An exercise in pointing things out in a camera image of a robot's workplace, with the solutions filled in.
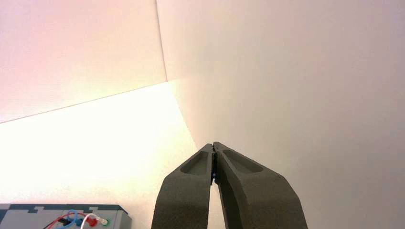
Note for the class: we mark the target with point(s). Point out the green socket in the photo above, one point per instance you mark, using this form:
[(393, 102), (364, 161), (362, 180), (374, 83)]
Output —
[(106, 222)]

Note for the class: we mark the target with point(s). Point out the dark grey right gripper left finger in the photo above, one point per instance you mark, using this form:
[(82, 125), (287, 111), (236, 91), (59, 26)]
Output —
[(185, 199)]

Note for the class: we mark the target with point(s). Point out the grey box with dark top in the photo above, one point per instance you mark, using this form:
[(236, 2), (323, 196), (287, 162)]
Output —
[(28, 218)]

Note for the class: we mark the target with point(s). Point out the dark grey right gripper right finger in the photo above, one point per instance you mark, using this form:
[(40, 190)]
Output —
[(256, 196)]

